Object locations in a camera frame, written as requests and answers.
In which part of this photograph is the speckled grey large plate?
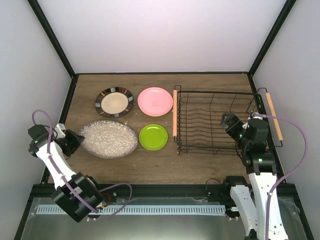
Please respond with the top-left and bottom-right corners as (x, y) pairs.
(79, 120), (139, 159)

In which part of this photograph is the glossy black plate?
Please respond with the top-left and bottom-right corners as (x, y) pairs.
(94, 87), (134, 118)

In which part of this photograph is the green plate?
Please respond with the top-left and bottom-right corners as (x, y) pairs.
(138, 124), (169, 151)

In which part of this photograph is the pink plate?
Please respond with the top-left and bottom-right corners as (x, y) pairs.
(137, 87), (173, 115)

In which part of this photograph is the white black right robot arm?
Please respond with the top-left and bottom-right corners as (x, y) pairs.
(220, 113), (289, 240)

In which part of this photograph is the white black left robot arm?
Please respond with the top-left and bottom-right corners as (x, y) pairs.
(28, 123), (104, 222)

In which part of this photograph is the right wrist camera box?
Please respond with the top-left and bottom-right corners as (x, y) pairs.
(248, 111), (263, 120)

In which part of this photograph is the black wire dish rack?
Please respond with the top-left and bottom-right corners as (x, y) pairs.
(173, 85), (266, 156)

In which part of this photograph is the right wooden rack handle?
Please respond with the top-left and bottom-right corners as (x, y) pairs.
(265, 92), (284, 141)

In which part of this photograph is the wooden rack handle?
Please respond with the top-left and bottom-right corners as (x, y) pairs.
(265, 92), (284, 141)
(172, 89), (178, 137)

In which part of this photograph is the black cage frame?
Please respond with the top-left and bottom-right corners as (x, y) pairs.
(14, 0), (314, 240)

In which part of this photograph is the left wooden rack handle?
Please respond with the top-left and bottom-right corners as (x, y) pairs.
(172, 89), (178, 137)

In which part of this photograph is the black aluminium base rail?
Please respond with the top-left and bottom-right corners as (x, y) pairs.
(29, 183), (300, 205)

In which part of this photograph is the white slotted cable duct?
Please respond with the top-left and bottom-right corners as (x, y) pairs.
(36, 204), (226, 215)

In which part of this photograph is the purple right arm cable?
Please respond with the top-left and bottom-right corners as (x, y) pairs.
(257, 113), (309, 240)

